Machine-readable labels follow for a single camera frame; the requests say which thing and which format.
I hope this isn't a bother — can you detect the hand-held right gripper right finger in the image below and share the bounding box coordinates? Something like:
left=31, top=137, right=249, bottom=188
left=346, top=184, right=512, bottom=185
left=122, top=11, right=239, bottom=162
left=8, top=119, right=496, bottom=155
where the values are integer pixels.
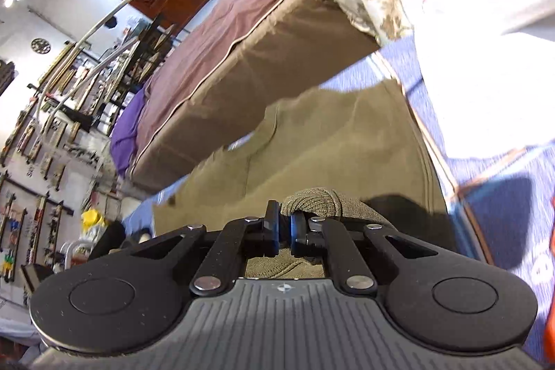
left=290, top=212, right=441, bottom=296

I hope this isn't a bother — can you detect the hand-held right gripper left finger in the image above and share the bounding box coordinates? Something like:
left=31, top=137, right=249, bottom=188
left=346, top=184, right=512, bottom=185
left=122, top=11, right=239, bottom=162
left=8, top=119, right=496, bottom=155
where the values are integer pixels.
left=121, top=200, right=282, bottom=296

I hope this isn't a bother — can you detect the olive green hoodie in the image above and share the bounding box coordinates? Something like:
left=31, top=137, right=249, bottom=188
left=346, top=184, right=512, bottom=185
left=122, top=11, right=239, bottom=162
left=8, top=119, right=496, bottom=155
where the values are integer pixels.
left=152, top=79, right=456, bottom=279

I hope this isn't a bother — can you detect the bed with mauve sheet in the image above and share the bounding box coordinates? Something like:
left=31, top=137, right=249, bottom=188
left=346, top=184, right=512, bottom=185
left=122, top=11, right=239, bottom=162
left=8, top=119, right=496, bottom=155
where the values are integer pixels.
left=128, top=0, right=382, bottom=193

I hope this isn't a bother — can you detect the black garment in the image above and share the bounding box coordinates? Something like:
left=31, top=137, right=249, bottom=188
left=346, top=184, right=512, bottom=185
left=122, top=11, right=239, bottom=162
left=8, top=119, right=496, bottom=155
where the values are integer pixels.
left=89, top=220, right=127, bottom=262

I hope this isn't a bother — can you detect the purple cloth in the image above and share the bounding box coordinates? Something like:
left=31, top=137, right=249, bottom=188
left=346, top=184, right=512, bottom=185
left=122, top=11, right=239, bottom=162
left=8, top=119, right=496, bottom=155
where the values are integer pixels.
left=110, top=86, right=150, bottom=178

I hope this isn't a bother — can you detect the yellow plastic object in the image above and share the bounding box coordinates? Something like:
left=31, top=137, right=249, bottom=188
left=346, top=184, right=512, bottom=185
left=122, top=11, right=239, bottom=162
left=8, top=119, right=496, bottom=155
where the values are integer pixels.
left=82, top=209, right=107, bottom=230

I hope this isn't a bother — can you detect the white metal rack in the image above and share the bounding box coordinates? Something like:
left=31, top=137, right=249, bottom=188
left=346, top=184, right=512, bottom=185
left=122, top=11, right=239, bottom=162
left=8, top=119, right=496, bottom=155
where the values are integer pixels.
left=61, top=242, right=94, bottom=269

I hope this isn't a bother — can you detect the blue plaid blanket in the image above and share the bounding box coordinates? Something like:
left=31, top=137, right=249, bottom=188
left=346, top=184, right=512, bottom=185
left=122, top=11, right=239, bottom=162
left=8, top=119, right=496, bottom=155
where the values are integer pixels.
left=121, top=34, right=555, bottom=353

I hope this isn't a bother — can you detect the white cloth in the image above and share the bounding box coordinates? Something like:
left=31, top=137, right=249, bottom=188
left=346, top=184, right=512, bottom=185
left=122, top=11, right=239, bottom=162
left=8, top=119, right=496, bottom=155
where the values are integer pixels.
left=412, top=0, right=555, bottom=160

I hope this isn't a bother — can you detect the orange object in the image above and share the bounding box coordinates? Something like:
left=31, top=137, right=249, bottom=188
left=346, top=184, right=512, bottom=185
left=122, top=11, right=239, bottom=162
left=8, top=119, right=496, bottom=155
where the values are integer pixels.
left=542, top=197, right=555, bottom=349

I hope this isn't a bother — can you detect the wall display of door handles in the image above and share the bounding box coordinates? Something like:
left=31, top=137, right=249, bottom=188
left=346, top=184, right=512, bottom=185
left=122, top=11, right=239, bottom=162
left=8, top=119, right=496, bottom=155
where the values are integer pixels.
left=0, top=43, right=113, bottom=282

